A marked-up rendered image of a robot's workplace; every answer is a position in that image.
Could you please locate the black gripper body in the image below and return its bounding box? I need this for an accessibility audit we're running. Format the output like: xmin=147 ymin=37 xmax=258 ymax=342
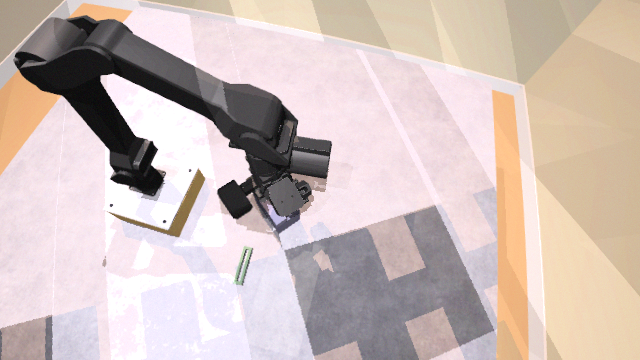
xmin=216 ymin=165 xmax=287 ymax=220

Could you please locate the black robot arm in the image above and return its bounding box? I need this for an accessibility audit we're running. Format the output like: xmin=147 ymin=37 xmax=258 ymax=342
xmin=13 ymin=15 xmax=332 ymax=217

